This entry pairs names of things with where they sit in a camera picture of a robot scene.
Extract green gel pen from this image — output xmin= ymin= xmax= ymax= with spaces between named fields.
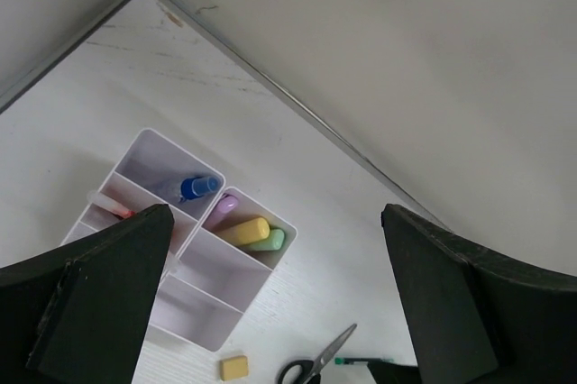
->
xmin=334 ymin=357 xmax=392 ymax=365

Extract yellow eraser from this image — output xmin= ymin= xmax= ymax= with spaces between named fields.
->
xmin=219 ymin=355 xmax=249 ymax=381

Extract yellow highlighter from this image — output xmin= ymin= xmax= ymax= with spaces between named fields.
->
xmin=215 ymin=217 xmax=270 ymax=247

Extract white compartment organizer box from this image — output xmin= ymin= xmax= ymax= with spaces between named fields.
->
xmin=58 ymin=128 xmax=298 ymax=352

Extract red gel pen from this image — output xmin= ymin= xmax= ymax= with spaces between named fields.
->
xmin=87 ymin=190 xmax=135 ymax=219

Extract black handled scissors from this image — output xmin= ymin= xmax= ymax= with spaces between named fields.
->
xmin=276 ymin=324 xmax=358 ymax=384

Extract pink highlighter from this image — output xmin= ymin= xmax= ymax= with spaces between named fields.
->
xmin=204 ymin=194 xmax=239 ymax=231

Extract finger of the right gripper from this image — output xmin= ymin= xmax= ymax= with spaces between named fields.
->
xmin=367 ymin=361 xmax=422 ymax=384

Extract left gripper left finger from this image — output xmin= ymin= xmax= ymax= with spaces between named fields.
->
xmin=1 ymin=205 xmax=175 ymax=383

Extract blue cap spray bottle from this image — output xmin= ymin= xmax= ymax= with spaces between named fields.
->
xmin=153 ymin=175 xmax=221 ymax=203

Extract green highlighter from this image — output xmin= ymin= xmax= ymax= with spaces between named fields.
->
xmin=245 ymin=228 xmax=286 ymax=252

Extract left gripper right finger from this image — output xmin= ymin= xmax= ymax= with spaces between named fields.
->
xmin=381 ymin=204 xmax=576 ymax=383

